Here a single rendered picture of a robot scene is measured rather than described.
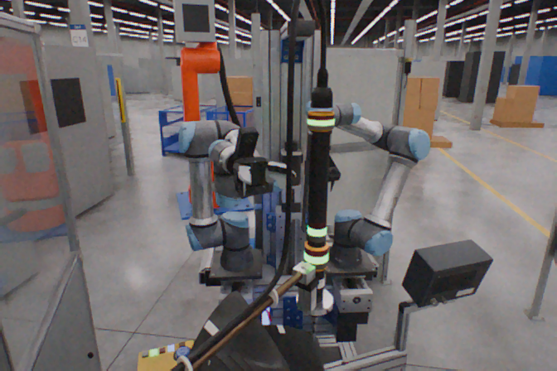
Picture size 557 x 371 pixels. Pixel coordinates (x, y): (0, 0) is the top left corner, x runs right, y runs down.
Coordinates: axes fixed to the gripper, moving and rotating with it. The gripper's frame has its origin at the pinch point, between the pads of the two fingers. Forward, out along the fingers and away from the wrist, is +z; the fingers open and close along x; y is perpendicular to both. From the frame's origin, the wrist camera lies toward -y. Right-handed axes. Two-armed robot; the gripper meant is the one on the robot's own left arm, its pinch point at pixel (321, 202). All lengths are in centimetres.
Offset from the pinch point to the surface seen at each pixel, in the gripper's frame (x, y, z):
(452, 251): -45, -15, 18
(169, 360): 54, -16, 36
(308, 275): 28, -55, -12
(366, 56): -94, 128, -51
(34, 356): 95, 7, 43
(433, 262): -34.2, -18.3, 19.3
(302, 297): 28, -52, -6
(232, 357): 41, -52, 4
